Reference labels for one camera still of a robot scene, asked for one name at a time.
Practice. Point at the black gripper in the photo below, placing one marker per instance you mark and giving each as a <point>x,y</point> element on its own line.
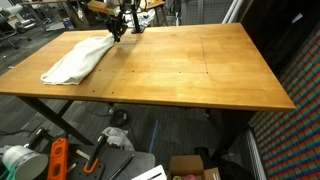
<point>117,26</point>

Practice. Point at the white cloth towel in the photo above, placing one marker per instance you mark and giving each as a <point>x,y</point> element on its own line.
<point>73,67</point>

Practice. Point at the crumpled white cloth on chair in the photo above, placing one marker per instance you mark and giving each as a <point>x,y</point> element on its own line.
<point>145,18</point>

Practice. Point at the round wooden stool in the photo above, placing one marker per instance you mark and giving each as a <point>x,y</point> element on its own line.
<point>156,5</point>

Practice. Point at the crumpled grey bag on floor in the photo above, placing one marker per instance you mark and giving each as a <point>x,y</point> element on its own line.
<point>118,137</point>

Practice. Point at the black office chair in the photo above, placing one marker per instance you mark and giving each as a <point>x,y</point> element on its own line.
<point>7,32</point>

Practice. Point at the black pegboard plate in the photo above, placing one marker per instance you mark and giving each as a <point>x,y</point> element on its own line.
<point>110,161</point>

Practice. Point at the black pen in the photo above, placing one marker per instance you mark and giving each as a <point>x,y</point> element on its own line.
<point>122,167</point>

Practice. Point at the orange black clamp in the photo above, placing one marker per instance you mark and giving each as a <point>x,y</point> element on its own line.
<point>91,164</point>

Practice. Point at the orange spirit level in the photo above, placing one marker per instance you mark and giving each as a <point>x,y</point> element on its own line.
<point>58,160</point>

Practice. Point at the cardboard box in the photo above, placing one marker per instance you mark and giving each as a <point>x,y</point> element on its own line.
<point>190,167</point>

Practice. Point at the white paper cup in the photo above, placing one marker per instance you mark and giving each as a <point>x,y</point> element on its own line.
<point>23,163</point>

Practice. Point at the black camera stand pole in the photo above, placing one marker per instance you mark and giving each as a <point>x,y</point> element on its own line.
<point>136,27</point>

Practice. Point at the black table leg frame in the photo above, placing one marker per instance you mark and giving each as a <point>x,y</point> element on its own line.
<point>56,118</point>

